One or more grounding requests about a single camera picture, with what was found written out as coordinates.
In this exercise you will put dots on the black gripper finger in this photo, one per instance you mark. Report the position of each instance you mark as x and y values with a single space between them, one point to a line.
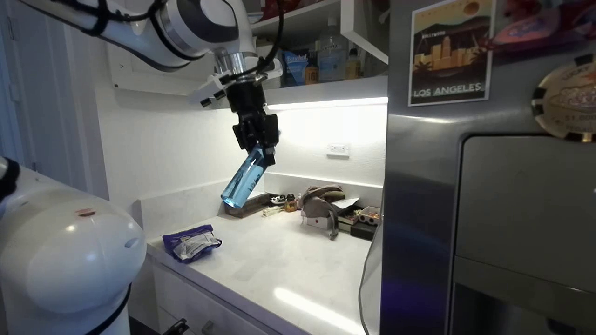
259 158
270 156

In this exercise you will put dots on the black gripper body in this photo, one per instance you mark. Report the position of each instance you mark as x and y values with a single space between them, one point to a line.
255 128

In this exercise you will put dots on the blue spray bottle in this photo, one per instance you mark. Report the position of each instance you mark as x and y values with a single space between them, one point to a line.
242 184

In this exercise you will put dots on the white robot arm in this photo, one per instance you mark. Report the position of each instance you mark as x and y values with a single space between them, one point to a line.
67 260

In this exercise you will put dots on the white lower cabinet drawer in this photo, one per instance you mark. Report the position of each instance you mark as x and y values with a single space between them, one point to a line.
177 299

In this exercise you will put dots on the dark flat box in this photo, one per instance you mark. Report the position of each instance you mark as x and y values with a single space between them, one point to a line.
250 208

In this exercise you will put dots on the dark boxes stack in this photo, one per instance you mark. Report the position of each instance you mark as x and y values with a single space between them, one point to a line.
358 221

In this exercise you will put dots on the blue white plastic packet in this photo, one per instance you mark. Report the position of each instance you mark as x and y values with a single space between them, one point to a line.
190 245

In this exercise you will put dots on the Los Angeles poster magnet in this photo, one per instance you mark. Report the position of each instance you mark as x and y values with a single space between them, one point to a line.
449 57

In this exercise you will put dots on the stainless steel refrigerator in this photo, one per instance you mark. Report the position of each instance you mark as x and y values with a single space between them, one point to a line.
488 221

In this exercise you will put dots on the round woven fridge magnet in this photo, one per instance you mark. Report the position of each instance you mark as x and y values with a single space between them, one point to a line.
564 102

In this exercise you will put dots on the white wall outlet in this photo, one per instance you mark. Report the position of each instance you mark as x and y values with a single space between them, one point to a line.
337 152

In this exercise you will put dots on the white wall cabinet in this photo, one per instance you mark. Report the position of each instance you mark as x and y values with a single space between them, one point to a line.
363 27

